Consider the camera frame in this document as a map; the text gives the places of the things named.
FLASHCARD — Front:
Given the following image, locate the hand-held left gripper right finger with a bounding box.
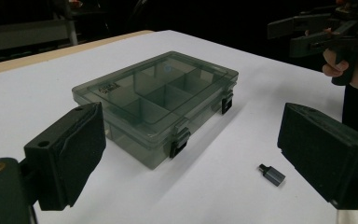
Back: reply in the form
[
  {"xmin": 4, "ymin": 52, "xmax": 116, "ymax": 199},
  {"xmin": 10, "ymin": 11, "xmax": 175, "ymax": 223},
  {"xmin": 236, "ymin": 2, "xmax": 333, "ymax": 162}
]
[{"xmin": 277, "ymin": 102, "xmax": 358, "ymax": 210}]

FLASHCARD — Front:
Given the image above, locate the transparent grey compartment storage box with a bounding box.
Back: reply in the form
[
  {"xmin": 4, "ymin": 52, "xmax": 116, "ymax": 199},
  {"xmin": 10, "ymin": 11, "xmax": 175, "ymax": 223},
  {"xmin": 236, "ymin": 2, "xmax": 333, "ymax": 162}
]
[{"xmin": 71, "ymin": 50, "xmax": 240, "ymax": 171}]

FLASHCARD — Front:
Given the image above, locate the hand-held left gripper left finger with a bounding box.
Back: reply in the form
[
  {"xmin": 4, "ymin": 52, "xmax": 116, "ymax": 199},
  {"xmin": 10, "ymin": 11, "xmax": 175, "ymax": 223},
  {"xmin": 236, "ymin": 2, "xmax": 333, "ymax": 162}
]
[{"xmin": 23, "ymin": 102, "xmax": 107, "ymax": 212}]

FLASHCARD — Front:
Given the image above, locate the small grey plug adapter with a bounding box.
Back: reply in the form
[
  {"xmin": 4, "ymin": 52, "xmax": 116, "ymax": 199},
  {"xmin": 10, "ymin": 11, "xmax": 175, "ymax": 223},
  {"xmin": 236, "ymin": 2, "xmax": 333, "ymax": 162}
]
[{"xmin": 258, "ymin": 163, "xmax": 287, "ymax": 188}]

